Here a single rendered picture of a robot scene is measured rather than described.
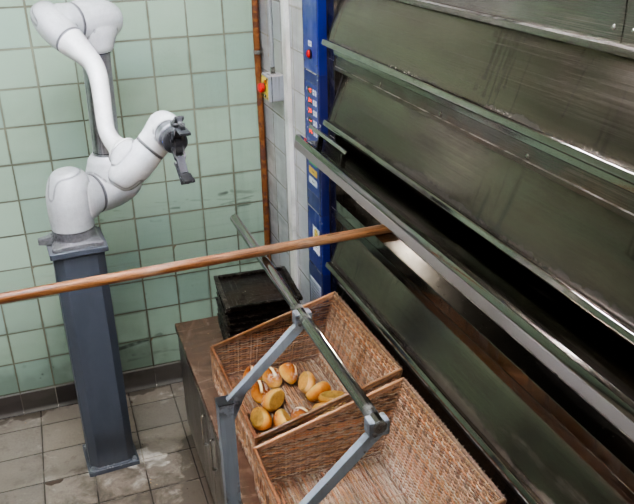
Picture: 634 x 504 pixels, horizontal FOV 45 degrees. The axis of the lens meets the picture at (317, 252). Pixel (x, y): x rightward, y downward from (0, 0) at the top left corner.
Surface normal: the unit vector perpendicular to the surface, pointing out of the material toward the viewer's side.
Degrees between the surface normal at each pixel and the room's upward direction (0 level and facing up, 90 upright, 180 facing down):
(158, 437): 0
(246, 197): 90
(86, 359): 90
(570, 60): 70
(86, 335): 90
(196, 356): 0
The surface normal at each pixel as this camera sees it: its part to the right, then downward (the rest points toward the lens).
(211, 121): 0.33, 0.38
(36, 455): -0.02, -0.91
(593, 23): -0.94, 0.15
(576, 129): -0.89, -0.18
